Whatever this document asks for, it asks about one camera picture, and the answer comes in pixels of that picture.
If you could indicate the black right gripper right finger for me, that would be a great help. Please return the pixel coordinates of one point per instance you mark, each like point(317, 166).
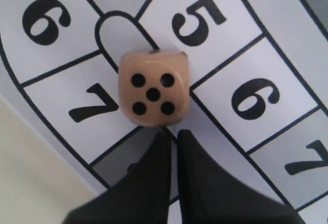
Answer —
point(209, 194)

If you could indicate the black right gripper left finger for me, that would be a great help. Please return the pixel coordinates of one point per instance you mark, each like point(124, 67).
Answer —
point(142, 196)

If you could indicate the wooden die black pips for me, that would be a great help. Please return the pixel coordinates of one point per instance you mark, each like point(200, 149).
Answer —
point(153, 87)

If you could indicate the printed paper game board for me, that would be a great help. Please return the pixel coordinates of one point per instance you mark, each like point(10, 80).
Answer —
point(258, 86)

